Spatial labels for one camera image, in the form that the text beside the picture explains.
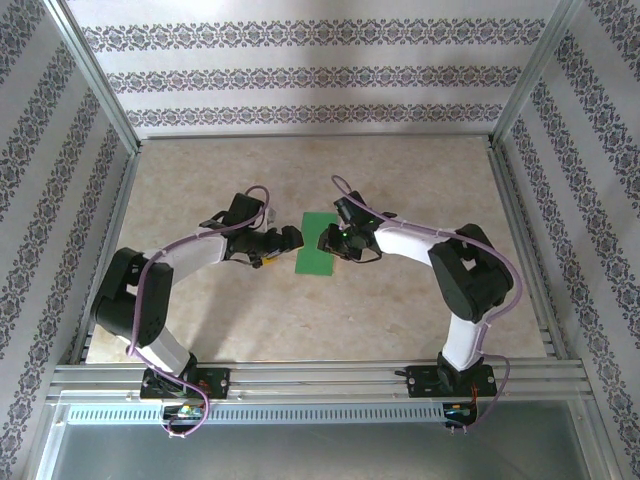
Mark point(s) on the grey sheet metal panel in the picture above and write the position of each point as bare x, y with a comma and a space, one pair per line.
320, 455

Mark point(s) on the aluminium frame post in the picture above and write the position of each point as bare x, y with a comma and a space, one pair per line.
95, 80
535, 75

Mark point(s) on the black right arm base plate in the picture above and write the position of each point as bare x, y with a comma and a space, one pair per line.
420, 382

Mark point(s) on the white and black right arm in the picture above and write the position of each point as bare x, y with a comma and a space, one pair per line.
470, 280

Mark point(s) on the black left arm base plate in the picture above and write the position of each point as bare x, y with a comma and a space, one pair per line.
220, 382

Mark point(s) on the aluminium table edge rail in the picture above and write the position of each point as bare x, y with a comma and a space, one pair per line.
107, 250
315, 136
530, 250

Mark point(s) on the small electronics board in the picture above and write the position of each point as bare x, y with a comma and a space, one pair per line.
186, 411
457, 410

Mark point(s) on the long aluminium mounting rail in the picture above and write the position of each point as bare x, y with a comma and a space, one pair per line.
320, 380

